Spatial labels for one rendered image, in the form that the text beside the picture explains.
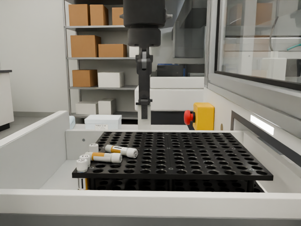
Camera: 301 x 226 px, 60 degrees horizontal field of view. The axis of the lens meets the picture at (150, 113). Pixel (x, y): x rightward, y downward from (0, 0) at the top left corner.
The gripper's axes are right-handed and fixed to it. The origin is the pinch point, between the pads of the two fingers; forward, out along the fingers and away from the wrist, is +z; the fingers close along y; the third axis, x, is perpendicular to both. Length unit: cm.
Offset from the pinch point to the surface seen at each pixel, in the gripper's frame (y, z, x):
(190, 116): 6.2, 1.2, -12.1
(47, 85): 420, 30, 182
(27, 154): -27.3, -0.7, 15.5
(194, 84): 54, -3, -21
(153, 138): -20.2, -0.9, -1.7
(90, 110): 370, 67, 95
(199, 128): 3.8, 3.6, -14.0
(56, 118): -16.6, -3.3, 15.1
